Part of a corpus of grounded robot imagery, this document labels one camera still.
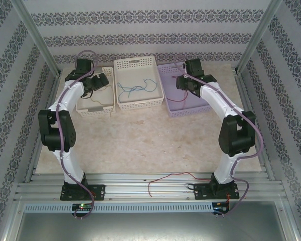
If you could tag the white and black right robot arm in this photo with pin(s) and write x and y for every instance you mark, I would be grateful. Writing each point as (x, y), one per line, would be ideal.
(215, 100)

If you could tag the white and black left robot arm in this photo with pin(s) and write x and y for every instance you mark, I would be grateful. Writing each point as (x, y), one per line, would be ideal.
(72, 95)

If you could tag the small white perforated basket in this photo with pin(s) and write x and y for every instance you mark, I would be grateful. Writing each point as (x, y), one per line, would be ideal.
(100, 96)

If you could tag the large white perforated basket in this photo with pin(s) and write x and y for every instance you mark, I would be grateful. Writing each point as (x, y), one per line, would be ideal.
(138, 72)

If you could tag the purple perforated basket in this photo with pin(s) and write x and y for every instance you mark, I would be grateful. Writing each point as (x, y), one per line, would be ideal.
(173, 110)

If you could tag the left controller board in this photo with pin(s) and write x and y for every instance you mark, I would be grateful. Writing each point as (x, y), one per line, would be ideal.
(81, 206)

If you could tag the controller board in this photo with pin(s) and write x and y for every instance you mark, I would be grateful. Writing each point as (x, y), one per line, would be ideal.
(219, 207)
(81, 206)

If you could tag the right controller board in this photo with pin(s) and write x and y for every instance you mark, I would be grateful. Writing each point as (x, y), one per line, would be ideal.
(219, 207)

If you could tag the grey sheet metal panel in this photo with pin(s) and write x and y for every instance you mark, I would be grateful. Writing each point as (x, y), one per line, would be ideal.
(150, 228)

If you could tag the aluminium side rail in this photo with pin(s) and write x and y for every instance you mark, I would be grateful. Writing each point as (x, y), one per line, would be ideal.
(34, 163)
(242, 82)

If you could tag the aluminium frame post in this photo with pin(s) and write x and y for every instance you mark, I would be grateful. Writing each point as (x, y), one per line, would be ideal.
(258, 37)
(36, 37)

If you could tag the aluminium rail base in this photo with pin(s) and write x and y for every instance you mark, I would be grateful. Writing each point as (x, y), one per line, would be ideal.
(130, 193)

